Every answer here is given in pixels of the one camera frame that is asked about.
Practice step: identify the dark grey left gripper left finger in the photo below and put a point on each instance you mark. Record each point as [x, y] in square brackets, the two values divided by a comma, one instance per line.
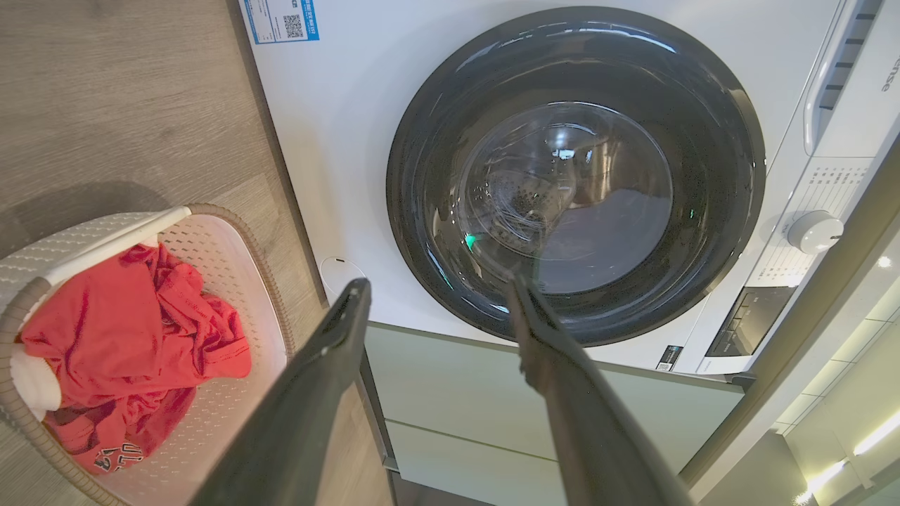
[295, 414]

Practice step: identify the blue energy label sticker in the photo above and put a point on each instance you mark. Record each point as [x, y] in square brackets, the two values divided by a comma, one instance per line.
[280, 20]

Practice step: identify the white washing machine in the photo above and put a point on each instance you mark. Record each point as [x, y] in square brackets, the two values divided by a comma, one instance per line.
[436, 140]

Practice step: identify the white laundry basket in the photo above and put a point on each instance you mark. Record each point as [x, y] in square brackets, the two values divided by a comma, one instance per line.
[211, 393]

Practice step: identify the white garment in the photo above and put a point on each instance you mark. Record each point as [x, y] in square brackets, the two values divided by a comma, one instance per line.
[31, 383]

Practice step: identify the red t-shirt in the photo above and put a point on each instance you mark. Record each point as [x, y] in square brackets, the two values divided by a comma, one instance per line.
[133, 344]

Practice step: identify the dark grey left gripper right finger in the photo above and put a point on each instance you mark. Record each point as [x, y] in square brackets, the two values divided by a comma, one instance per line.
[590, 422]

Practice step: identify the white control knob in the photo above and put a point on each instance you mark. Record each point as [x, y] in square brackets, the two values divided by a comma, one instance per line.
[814, 231]

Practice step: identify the pale green cabinet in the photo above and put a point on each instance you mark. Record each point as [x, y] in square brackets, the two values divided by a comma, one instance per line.
[478, 414]

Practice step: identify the round dark glass door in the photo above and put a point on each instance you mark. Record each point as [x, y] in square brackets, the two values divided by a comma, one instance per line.
[575, 176]

